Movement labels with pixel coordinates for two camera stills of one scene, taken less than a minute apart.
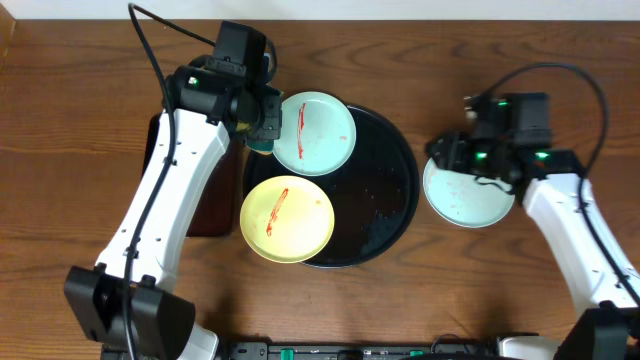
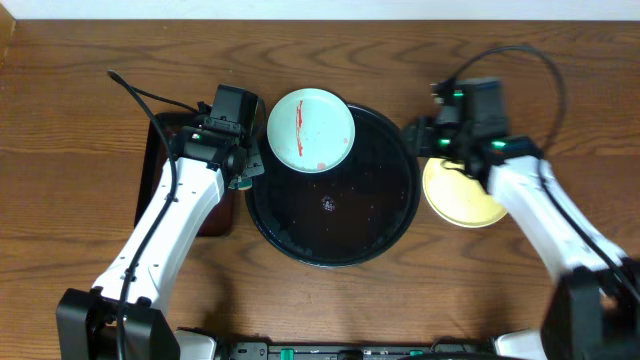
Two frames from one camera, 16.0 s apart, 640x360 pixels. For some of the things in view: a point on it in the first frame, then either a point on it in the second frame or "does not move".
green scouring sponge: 245,129 -> 243,184
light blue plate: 318,133 does not move
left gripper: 271,118 -> 251,163
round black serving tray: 374,194 does not move
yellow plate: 287,219 -> 457,196
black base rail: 446,349 does not move
